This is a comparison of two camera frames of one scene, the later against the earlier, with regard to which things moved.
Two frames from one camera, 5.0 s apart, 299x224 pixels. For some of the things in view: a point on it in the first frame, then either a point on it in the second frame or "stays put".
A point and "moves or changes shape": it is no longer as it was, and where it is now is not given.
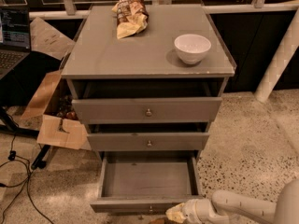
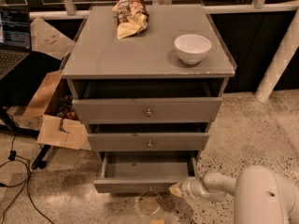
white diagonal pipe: x=288 y=47 stays put
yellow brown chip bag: x=132 y=14 stays put
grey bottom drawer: x=145 y=181 moves or changes shape
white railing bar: x=208 y=9 stays put
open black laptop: x=15 y=37 stays put
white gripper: x=196 y=211 → x=188 y=187
